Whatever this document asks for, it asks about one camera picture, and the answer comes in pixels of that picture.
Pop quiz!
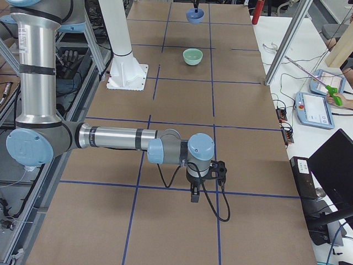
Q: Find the black mini computer box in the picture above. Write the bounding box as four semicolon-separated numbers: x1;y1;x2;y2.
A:
290;156;328;218

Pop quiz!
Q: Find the red bottle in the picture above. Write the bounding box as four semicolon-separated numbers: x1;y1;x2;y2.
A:
252;0;265;25

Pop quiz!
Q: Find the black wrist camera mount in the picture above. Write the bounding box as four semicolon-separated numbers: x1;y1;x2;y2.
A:
206;160;227;187

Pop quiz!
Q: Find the black monitor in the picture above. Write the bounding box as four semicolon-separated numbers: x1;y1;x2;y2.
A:
308;129;352;209

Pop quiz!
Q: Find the near orange black connector board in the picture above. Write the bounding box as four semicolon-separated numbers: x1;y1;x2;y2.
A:
280;121;294;147

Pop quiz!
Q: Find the wooden beam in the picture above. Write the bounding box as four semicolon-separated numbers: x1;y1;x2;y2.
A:
325;15;352;68

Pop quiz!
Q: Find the white pedestal column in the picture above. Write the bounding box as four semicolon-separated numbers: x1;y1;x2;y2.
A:
99;0;148;91

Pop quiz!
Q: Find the blue network cable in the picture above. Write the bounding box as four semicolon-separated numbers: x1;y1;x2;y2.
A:
326;220;349;265

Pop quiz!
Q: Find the blue bowl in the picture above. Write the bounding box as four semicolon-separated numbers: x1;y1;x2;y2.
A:
186;8;205;24

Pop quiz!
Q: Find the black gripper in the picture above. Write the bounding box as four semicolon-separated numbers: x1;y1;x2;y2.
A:
186;172;205;203

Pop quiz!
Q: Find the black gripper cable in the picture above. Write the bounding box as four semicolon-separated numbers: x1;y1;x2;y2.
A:
157;162;231;222

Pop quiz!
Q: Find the brown paper table cover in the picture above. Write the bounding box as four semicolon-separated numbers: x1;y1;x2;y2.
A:
27;2;316;264

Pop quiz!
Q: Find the green bowl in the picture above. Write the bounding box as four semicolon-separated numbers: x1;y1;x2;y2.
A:
183;48;203;66

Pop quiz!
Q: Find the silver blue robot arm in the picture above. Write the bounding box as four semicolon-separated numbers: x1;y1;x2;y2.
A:
6;1;215;202

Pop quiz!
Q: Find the aluminium frame post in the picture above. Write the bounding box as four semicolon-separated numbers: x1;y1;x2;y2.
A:
264;0;313;86

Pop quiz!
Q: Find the blue teach pendant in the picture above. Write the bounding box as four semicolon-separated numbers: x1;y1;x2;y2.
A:
295;92;335;130
309;69;346;95

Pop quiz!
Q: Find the orange black connector board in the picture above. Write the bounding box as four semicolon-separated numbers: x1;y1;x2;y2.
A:
280;121;294;147
274;99;287;121

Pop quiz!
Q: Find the near blue teach pendant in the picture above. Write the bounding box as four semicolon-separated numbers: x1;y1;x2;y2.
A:
295;92;335;130

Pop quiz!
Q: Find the green handled grabber tool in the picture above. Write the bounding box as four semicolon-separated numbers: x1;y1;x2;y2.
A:
284;55;343;106

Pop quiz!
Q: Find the far blue teach pendant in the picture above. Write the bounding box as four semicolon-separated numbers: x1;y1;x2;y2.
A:
309;69;346;95

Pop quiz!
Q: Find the person hand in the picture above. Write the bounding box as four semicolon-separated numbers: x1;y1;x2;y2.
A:
326;93;353;109

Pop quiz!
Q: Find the far orange black connector board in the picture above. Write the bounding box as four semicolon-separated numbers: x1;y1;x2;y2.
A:
274;99;287;121

